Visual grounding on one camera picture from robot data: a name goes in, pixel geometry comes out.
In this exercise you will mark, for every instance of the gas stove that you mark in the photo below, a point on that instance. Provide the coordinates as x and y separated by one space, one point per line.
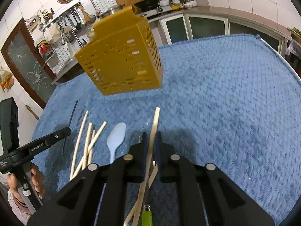
152 11

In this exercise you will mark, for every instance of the kitchen counter cabinets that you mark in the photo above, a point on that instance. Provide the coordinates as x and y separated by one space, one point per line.
200 22

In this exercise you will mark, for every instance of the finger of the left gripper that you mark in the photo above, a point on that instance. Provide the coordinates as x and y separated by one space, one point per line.
15 156

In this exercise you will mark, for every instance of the blue textured towel mat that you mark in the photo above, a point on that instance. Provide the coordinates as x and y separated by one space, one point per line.
227 100

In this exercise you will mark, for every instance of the light blue plastic spoon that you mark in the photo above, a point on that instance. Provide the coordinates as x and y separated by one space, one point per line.
115 139

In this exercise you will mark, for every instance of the green handled knife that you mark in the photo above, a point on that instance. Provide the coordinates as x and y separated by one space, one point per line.
146 209

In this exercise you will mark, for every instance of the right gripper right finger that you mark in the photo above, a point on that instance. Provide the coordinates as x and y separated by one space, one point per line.
173 168

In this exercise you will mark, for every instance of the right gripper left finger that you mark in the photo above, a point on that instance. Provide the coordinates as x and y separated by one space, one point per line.
111 182

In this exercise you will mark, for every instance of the wooden chopstick diagonal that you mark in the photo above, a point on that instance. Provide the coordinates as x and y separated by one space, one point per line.
92 143

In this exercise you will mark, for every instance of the brown framed glass door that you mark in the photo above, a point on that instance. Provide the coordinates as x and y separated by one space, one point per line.
27 65

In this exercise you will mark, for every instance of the wooden chopstick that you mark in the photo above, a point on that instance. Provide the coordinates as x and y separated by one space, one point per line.
150 145
77 145
87 141
136 210
91 151

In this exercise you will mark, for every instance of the person's left hand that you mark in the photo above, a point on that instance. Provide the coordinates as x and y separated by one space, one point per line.
37 180

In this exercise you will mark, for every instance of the yellow perforated utensil holder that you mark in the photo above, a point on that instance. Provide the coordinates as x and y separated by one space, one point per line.
122 56

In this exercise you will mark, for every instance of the black wok pan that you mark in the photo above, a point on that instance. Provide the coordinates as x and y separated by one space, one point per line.
147 5

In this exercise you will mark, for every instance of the thin black stick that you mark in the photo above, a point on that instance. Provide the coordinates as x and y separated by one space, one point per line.
70 120

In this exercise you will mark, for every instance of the steel cooking pot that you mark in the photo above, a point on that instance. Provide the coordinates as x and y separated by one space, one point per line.
112 10

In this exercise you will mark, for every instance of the hanging utensil rack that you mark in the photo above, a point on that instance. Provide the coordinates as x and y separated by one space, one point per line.
70 23

